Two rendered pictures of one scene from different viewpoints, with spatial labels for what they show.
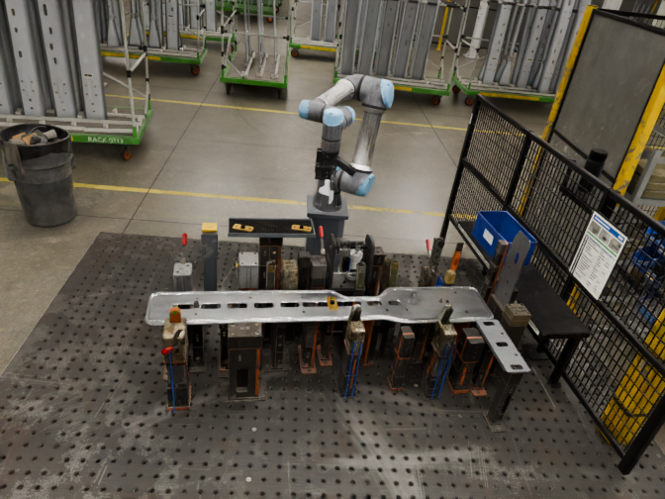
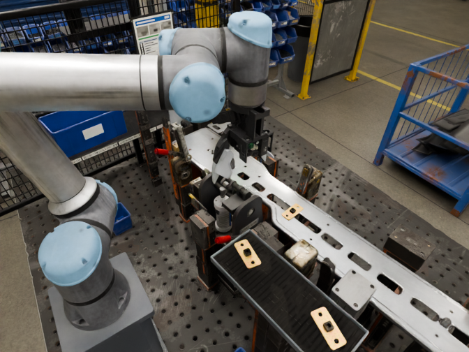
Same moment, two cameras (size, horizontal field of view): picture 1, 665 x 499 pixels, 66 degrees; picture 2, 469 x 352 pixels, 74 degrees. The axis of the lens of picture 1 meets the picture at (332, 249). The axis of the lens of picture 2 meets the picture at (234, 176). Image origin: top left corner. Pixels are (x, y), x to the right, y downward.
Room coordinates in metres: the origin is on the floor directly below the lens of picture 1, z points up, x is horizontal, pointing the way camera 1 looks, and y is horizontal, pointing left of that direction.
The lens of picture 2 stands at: (2.17, 0.55, 1.85)
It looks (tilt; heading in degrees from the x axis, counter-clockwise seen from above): 41 degrees down; 242
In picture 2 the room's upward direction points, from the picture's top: straight up
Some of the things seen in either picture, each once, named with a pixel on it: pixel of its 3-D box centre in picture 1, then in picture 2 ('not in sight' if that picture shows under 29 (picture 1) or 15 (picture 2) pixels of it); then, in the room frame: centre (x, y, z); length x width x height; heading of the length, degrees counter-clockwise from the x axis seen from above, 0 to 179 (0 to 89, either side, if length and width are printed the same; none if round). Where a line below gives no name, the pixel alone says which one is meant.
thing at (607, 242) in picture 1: (598, 254); (156, 46); (1.76, -1.04, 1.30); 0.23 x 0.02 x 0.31; 13
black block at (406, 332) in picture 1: (401, 359); (268, 184); (1.52, -0.33, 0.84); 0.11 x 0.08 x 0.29; 13
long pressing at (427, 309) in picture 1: (327, 305); (298, 214); (1.61, -0.01, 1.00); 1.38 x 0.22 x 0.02; 103
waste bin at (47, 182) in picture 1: (43, 176); not in sight; (3.59, 2.36, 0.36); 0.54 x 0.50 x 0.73; 6
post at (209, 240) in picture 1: (210, 272); not in sight; (1.84, 0.53, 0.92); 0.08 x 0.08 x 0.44; 13
